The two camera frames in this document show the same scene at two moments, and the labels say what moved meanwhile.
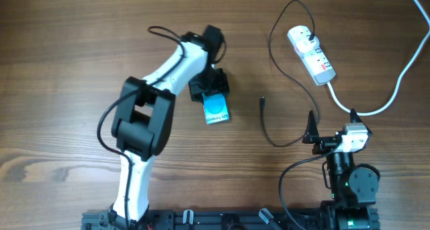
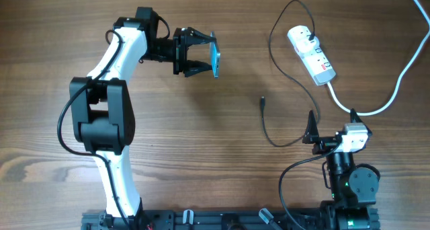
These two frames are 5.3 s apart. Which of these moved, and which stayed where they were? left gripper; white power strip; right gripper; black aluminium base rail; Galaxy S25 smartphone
Moved: Galaxy S25 smartphone; left gripper
Stayed: right gripper; black aluminium base rail; white power strip
